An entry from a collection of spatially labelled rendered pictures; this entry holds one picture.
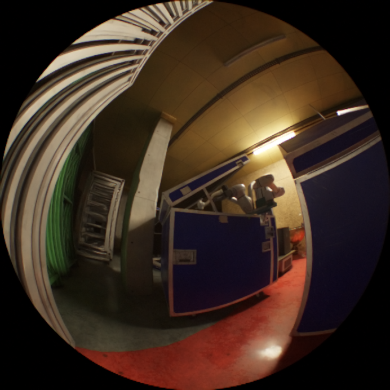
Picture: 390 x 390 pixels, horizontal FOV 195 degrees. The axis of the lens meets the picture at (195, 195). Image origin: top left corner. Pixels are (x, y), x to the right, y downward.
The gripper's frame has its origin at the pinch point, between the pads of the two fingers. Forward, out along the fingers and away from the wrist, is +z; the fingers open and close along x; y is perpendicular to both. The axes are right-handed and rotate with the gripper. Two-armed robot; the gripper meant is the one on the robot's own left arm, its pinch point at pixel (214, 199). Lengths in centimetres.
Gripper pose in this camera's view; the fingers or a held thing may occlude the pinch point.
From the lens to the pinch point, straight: 92.5
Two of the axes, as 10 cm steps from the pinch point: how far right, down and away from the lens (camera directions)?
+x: -3.3, 3.7, 8.7
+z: -8.5, 2.9, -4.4
